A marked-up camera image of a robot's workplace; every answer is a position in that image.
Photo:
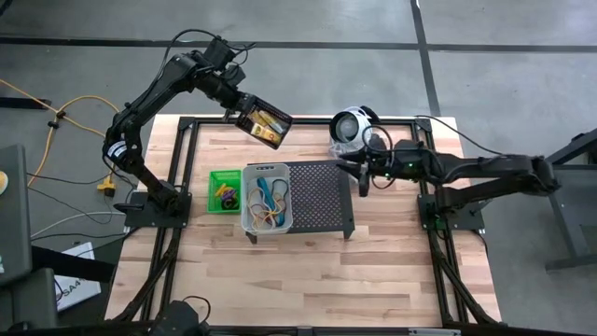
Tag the black plastic basket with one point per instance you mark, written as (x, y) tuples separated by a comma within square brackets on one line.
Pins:
[(242, 123)]

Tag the silver metal bracket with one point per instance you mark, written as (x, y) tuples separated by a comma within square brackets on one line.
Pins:
[(434, 332)]

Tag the rubber bands and coils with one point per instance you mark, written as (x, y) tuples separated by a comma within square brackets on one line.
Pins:
[(249, 205)]

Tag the right wrist camera housing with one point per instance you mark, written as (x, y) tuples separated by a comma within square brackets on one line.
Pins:
[(364, 186)]

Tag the green plastic basket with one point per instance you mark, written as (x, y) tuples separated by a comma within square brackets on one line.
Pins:
[(214, 205)]

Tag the black floor bar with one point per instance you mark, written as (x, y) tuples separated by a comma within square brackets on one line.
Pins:
[(23, 102)]

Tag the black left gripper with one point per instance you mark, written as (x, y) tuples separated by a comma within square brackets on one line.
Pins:
[(231, 95)]

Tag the black perforated metal riser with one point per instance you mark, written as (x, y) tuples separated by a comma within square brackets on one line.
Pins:
[(322, 200)]

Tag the black clamp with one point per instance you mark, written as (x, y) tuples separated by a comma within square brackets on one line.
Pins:
[(229, 116)]

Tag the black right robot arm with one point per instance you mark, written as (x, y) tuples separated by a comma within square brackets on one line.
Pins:
[(490, 168)]

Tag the yellow round object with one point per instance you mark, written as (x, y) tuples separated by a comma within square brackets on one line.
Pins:
[(3, 183)]

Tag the thin yellow rubber band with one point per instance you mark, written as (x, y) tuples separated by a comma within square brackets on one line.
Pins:
[(280, 207)]

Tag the grey metal stand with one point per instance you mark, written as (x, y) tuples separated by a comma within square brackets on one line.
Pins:
[(569, 196)]

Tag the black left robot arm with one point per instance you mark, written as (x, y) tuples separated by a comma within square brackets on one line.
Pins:
[(140, 107)]

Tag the white cylindrical appliance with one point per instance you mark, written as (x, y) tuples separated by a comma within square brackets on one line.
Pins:
[(350, 128)]

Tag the dark grey box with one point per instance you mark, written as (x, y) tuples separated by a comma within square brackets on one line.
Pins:
[(32, 303)]

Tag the staples packet yellow green print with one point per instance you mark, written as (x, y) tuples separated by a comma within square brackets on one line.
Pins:
[(273, 120)]

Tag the wide black rubber band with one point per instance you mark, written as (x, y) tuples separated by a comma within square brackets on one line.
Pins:
[(284, 186)]

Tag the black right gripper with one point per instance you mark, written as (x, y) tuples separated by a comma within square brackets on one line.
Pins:
[(387, 161)]

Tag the white paper box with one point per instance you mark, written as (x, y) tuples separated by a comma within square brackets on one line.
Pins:
[(77, 291)]

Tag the packet with yellow green print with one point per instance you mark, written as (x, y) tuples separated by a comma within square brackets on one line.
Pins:
[(266, 135)]

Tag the white plastic bin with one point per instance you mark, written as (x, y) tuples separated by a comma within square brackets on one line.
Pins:
[(266, 168)]

